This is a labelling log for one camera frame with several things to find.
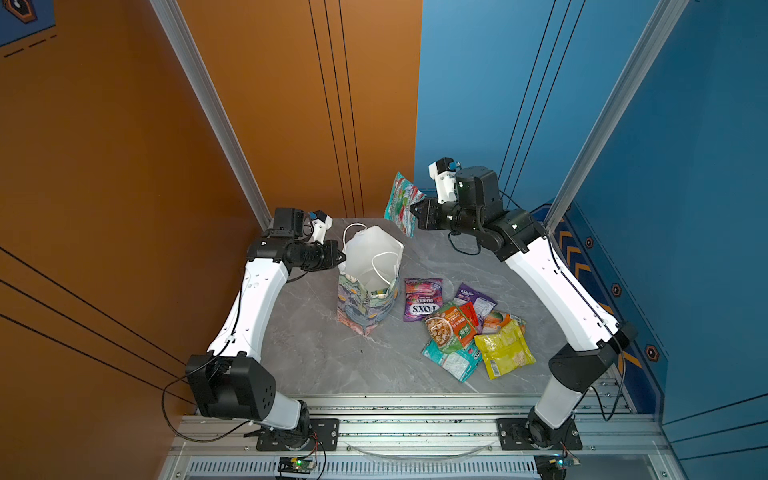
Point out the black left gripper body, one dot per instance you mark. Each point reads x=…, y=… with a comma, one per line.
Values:
x=313, y=258

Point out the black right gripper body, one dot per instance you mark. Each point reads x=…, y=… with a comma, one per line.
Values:
x=457, y=218

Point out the teal Fox's fruit candy bag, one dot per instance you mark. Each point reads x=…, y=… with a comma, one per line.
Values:
x=403, y=195

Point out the floral paper gift bag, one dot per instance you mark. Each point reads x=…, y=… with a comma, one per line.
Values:
x=368, y=282

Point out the yellow snack bag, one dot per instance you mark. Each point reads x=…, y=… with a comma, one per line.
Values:
x=505, y=351

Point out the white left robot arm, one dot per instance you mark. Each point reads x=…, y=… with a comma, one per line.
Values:
x=229, y=380

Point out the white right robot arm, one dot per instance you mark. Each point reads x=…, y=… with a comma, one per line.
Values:
x=595, y=339

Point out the purple Fox's berries candy bag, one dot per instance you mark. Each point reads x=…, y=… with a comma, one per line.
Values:
x=423, y=297

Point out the orange green noodle snack bag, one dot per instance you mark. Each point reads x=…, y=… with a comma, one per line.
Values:
x=450, y=329

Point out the orange Fox's candy bag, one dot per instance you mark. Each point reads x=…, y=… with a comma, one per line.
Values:
x=496, y=320

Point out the teal Fox's mint candy bag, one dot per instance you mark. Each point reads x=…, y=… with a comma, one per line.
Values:
x=460, y=364

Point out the purple snack packet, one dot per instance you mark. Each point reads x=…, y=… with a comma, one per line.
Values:
x=483, y=304

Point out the red snack packet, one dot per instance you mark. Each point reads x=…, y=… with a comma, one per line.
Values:
x=469, y=311

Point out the left green circuit board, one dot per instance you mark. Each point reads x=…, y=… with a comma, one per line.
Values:
x=295, y=466

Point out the green circuit board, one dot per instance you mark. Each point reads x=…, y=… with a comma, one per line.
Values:
x=564, y=462
x=295, y=466

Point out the right green circuit board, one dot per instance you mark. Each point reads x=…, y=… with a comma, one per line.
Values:
x=564, y=462

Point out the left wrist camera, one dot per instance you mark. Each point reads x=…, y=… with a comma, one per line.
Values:
x=321, y=223

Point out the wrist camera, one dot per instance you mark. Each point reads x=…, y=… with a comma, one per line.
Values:
x=321, y=223
x=443, y=172

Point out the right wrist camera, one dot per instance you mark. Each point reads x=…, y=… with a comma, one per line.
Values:
x=443, y=172

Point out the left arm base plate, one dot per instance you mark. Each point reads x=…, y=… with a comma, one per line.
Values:
x=321, y=433

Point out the aluminium front rail frame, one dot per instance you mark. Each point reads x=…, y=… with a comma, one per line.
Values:
x=427, y=436

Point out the left aluminium corner post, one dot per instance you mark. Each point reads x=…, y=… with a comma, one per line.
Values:
x=178, y=33

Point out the aluminium corner post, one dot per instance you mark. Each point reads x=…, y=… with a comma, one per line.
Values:
x=651, y=41
x=178, y=33

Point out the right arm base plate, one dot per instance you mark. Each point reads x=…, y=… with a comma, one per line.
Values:
x=519, y=434

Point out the right aluminium corner post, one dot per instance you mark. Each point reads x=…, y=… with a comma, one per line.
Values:
x=651, y=41

